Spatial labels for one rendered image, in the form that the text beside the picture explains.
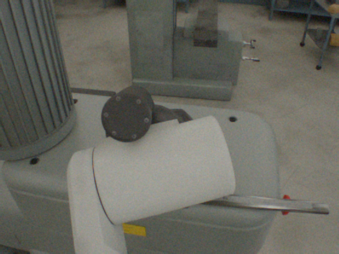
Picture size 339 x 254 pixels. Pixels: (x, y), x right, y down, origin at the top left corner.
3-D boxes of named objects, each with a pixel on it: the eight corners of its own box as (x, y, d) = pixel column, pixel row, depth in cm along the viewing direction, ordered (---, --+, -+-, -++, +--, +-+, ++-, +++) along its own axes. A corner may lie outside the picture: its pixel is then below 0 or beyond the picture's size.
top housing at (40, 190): (260, 164, 73) (275, 109, 62) (263, 271, 53) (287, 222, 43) (69, 140, 79) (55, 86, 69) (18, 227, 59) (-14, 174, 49)
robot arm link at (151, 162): (216, 172, 34) (244, 220, 23) (120, 198, 34) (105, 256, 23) (190, 69, 32) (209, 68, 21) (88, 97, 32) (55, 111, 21)
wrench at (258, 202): (324, 199, 45) (326, 195, 45) (330, 221, 42) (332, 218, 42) (163, 184, 48) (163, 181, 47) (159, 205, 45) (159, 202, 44)
